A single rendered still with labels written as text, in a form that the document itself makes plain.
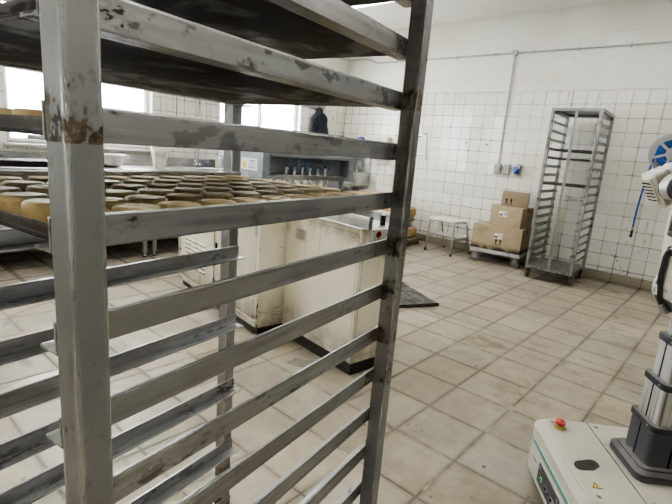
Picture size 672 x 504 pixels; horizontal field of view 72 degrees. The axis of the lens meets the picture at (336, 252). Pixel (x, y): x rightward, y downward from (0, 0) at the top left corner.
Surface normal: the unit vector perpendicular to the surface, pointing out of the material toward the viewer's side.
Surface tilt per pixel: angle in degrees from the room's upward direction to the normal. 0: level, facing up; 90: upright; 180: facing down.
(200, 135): 90
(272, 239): 90
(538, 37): 90
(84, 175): 90
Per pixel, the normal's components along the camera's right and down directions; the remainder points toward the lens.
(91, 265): 0.83, 0.18
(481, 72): -0.66, 0.11
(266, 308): 0.64, 0.22
